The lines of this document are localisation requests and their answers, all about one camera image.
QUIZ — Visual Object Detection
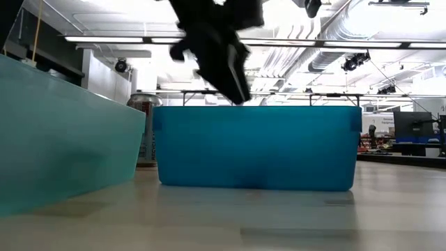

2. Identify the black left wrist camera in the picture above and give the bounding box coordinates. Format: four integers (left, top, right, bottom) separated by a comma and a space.
236, 0, 265, 31

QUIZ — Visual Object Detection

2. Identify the black rail with light strips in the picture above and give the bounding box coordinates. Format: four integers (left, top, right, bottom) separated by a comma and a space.
64, 34, 446, 50

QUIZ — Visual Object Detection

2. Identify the black desk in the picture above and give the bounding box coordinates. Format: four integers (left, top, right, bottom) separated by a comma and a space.
393, 141, 446, 168

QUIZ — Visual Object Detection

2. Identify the thin rail with light strips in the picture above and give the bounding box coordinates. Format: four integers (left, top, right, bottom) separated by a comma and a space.
137, 89, 446, 99

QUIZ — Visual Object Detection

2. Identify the white printed sign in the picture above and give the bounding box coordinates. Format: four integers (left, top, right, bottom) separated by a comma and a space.
362, 113, 394, 135

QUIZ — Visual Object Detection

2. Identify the silver ventilation duct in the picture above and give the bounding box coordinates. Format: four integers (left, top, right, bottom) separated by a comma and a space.
308, 0, 415, 73

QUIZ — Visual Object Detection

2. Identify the large black monitor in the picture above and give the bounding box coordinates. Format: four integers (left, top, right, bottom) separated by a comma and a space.
393, 111, 435, 144

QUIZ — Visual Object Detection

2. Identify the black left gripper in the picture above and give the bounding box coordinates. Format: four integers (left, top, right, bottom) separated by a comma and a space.
169, 0, 253, 106

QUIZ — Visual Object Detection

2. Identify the teal green plastic bin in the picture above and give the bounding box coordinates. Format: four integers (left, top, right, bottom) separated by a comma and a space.
0, 54, 147, 218

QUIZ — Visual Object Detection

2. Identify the black ceiling spotlight cluster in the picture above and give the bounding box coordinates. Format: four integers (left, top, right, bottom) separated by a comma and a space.
341, 51, 371, 73

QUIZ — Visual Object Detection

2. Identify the yellow cord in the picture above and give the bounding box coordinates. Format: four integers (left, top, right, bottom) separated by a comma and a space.
31, 0, 44, 66

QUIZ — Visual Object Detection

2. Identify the black ceiling track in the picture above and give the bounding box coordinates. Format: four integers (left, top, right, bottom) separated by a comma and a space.
368, 0, 431, 15

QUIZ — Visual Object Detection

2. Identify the silver drink can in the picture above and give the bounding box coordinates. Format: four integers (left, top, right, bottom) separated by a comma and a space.
126, 93, 163, 168

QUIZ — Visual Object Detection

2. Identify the blue plastic bin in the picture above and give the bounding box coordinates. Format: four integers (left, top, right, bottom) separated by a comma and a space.
152, 105, 362, 192

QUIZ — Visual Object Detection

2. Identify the black bracket frame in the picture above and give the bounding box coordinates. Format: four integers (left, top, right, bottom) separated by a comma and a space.
309, 92, 361, 107
181, 89, 234, 107

